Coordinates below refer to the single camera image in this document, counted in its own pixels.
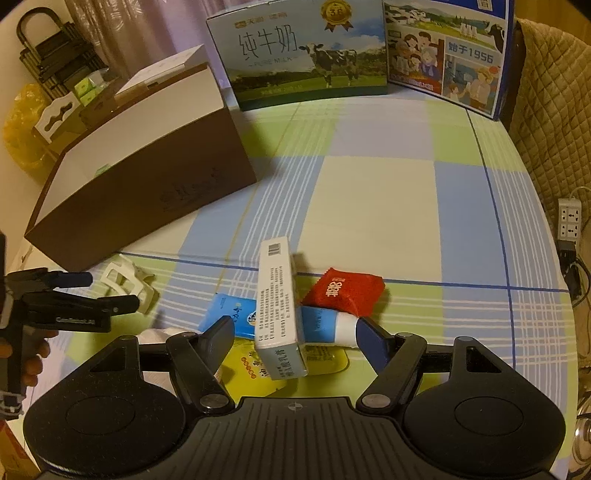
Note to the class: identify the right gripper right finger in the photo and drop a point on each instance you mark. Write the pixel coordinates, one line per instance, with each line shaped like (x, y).
(396, 360)

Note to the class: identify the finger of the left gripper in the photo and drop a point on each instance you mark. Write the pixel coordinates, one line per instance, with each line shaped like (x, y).
(67, 312)
(41, 279)

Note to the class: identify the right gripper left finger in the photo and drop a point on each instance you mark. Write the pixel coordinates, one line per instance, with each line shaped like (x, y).
(195, 358)

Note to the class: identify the yellow packet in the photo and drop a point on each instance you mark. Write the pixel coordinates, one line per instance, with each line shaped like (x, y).
(243, 372)

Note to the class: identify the white cloth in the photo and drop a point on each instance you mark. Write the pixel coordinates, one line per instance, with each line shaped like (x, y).
(158, 336)

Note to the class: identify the white plastic holder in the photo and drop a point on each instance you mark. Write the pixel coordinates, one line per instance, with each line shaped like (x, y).
(123, 277)

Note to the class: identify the blue hand cream tube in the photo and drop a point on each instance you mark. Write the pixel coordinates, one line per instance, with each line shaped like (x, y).
(313, 325)

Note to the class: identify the white medicine box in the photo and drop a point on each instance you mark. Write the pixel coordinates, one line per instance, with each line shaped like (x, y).
(279, 334)

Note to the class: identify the person left hand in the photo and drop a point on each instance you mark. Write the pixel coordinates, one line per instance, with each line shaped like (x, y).
(33, 364)

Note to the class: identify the red snack packet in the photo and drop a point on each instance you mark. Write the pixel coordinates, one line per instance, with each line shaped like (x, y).
(349, 292)

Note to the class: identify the yellow plastic bag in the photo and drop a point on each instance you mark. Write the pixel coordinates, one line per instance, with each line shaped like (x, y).
(25, 149)

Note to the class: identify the plaid bed sheet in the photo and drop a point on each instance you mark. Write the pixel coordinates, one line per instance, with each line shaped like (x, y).
(427, 195)

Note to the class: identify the brown open cardboard box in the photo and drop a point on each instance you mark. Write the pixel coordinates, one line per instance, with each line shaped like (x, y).
(163, 155)

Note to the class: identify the green tissue packs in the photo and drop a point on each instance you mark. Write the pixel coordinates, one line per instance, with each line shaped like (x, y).
(93, 84)

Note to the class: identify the black folding rack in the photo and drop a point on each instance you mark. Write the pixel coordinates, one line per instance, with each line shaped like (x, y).
(60, 61)

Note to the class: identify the white power strip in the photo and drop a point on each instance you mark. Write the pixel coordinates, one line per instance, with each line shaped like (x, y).
(569, 219)

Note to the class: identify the purple curtain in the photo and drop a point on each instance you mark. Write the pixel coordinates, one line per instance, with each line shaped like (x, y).
(132, 34)

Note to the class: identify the white flat box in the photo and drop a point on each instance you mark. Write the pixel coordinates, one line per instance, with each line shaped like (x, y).
(166, 68)

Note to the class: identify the quilted beige chair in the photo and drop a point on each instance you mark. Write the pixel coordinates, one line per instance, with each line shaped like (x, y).
(550, 122)

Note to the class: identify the blue milk carton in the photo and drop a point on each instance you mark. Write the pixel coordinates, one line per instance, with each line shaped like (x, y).
(456, 50)

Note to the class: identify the green pure milk carton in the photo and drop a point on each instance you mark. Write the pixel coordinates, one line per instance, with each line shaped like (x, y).
(279, 52)

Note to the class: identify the brown carton with white handle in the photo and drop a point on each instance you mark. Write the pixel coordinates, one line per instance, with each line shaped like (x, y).
(66, 119)

